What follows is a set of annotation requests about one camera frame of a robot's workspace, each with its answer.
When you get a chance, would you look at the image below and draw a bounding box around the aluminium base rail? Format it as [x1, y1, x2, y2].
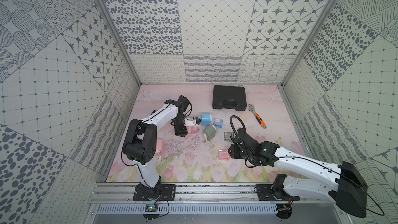
[88, 181, 321, 215]

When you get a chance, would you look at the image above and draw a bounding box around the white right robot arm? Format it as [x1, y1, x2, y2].
[228, 115, 385, 219]

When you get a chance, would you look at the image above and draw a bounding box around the grey-green transparent tray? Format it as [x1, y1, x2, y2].
[223, 132, 232, 142]

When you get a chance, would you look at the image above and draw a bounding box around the black plastic tool case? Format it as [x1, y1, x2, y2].
[212, 85, 247, 111]

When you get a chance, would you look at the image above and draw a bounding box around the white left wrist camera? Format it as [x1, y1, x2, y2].
[184, 117, 201, 127]

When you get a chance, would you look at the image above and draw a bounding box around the pink pencil sharpener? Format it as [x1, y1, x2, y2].
[187, 126, 200, 135]
[255, 135, 267, 144]
[155, 139, 165, 156]

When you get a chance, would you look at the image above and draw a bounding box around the orange handled adjustable wrench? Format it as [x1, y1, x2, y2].
[248, 104, 267, 129]

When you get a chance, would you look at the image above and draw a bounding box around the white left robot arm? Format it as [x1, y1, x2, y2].
[122, 95, 192, 200]

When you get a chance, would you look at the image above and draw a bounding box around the pink transparent tray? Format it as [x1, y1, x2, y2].
[218, 149, 230, 161]

